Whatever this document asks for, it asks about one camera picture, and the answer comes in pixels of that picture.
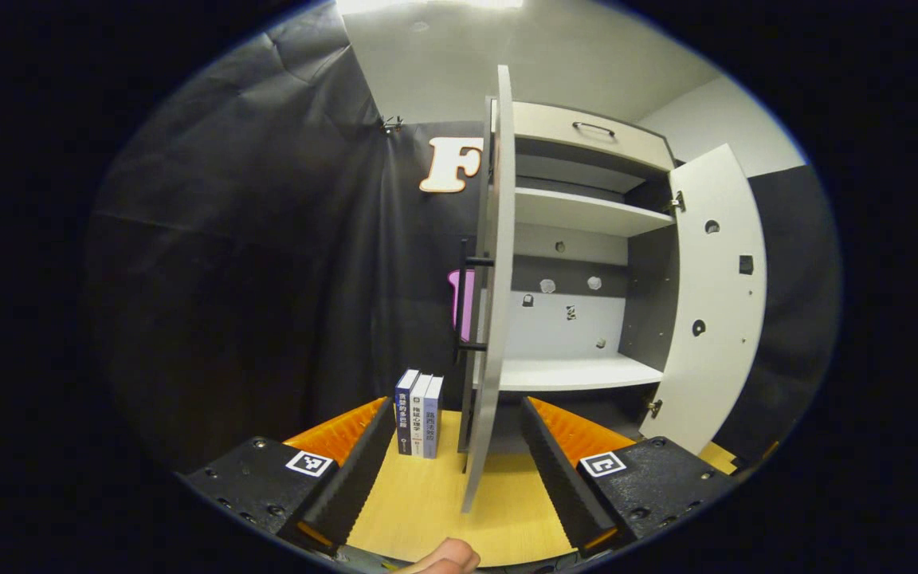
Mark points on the grey cabinet drawer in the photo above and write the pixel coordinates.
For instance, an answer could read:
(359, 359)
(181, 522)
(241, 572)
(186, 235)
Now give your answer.
(555, 127)

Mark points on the black backdrop cloth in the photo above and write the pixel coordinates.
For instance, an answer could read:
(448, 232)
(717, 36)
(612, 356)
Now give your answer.
(228, 279)

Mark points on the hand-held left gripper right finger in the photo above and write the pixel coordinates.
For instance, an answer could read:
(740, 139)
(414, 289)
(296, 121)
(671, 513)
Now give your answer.
(564, 486)

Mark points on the grey double-door shoe cabinet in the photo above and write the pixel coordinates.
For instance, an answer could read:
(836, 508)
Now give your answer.
(562, 327)

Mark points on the grey cabinet door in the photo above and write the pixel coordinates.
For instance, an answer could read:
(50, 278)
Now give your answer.
(714, 359)
(503, 319)

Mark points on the ceiling light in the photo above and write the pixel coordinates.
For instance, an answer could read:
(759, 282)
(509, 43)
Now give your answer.
(427, 4)

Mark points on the white book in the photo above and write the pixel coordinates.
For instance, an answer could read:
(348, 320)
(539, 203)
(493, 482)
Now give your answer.
(418, 422)

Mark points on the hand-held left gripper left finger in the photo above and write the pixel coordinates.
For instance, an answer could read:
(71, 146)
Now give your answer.
(357, 486)

